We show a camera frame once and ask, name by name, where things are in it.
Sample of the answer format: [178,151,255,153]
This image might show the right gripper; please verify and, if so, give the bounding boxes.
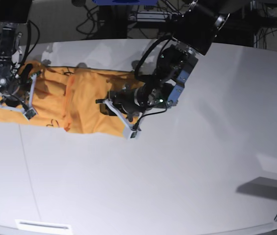
[0,63,33,105]

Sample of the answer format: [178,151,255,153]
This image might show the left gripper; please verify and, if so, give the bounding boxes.
[100,87,153,117]

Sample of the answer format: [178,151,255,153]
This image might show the orange yellow T-shirt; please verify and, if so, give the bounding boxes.
[0,61,143,137]

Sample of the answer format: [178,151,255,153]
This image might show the white power strip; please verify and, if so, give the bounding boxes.
[128,11,171,22]

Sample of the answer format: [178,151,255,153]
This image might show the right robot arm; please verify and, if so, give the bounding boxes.
[0,0,33,108]

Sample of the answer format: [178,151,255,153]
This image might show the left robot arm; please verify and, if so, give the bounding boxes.
[96,0,230,118]

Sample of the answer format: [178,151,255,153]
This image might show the white label strip on table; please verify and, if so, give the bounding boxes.
[15,219,72,230]

